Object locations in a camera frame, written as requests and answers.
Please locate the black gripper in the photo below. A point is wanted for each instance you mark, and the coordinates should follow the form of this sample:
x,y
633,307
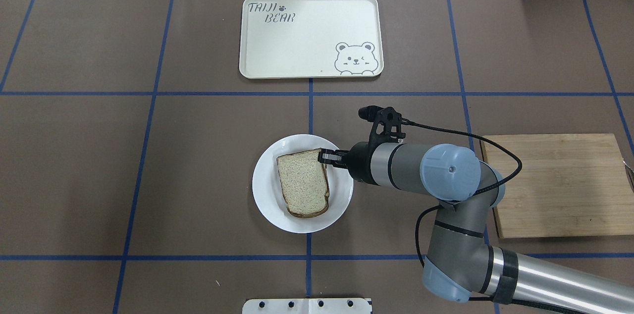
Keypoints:
x,y
358,161

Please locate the bread slice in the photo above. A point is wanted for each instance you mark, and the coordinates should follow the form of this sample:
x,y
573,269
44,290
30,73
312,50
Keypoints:
x,y
302,172
305,205

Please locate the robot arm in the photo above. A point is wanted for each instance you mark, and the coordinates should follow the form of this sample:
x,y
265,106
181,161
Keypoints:
x,y
458,262

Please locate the white round plate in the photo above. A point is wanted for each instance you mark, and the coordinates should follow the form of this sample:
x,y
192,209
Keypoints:
x,y
267,193

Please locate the cream bear tray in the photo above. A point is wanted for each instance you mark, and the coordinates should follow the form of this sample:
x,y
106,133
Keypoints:
x,y
288,39

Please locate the wooden cutting board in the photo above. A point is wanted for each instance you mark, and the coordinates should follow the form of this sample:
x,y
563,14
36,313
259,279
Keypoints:
x,y
569,185

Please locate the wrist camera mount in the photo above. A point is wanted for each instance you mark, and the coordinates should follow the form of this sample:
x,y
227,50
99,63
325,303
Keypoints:
x,y
386,124

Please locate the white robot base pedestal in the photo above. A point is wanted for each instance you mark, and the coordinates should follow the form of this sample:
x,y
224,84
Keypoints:
x,y
308,306

